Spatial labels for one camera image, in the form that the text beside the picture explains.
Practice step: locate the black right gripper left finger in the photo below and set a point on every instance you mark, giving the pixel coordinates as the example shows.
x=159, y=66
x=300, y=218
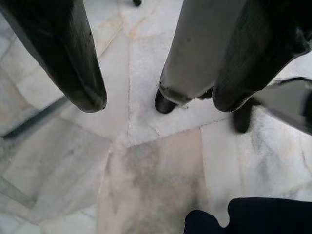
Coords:
x=68, y=53

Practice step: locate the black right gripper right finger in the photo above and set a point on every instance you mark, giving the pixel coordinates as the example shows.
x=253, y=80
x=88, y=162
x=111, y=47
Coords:
x=256, y=48

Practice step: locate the person leg grey trousers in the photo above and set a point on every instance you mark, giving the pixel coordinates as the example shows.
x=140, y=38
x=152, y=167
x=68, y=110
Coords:
x=195, y=48

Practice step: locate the person foot black sock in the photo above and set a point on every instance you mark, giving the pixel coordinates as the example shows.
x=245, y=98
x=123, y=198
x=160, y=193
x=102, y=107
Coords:
x=241, y=122

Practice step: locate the navy t-shirt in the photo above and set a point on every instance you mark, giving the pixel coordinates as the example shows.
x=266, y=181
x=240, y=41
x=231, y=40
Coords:
x=268, y=219

